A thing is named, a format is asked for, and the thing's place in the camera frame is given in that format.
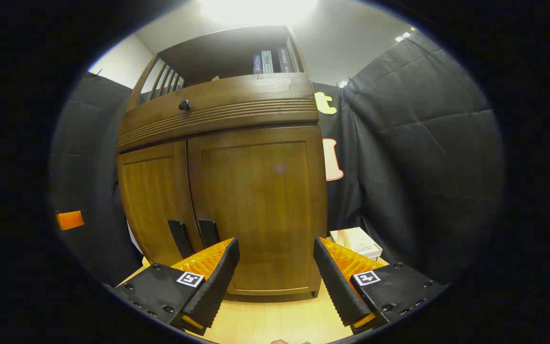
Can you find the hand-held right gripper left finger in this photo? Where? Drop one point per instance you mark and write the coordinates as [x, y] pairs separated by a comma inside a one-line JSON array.
[[217, 282]]

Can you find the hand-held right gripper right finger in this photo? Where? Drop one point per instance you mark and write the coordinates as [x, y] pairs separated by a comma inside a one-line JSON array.
[[337, 282]]

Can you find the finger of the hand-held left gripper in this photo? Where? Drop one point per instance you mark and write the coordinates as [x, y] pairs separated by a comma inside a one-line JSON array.
[[69, 220]]

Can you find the wooden shoe cabinet door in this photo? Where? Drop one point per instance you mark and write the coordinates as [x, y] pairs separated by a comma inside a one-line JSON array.
[[256, 191], [153, 200]]

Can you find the wooden double-door shoe cabinet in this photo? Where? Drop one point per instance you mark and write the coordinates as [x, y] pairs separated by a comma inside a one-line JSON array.
[[217, 57]]

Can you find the white book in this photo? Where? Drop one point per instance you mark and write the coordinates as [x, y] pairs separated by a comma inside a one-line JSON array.
[[374, 258]]

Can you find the cream cover book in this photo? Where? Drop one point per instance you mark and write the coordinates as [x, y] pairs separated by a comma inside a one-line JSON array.
[[354, 240]]

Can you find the black drawer knob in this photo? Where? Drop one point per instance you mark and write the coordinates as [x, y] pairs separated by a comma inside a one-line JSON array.
[[184, 105]]

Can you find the grey book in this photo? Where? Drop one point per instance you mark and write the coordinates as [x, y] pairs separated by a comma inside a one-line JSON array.
[[267, 62]]

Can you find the large ceiling light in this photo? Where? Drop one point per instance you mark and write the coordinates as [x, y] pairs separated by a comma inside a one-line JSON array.
[[258, 9]]

